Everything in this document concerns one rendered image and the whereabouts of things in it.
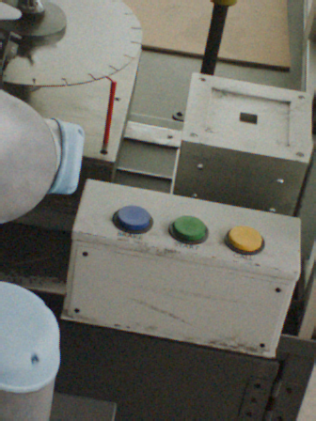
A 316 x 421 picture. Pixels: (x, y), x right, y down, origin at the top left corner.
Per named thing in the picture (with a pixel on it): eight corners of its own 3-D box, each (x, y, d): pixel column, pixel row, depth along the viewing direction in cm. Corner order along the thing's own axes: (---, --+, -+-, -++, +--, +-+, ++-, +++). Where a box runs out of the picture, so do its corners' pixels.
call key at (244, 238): (259, 241, 138) (262, 228, 137) (258, 260, 135) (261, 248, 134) (228, 234, 138) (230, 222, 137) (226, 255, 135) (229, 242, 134)
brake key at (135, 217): (150, 220, 138) (151, 208, 137) (146, 240, 135) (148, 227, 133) (118, 214, 138) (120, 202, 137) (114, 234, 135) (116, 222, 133)
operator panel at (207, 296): (276, 302, 150) (301, 217, 141) (275, 360, 142) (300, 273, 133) (74, 264, 150) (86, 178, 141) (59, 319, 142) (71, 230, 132)
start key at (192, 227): (204, 230, 138) (207, 218, 137) (201, 250, 135) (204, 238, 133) (173, 225, 138) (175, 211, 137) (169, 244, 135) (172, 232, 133)
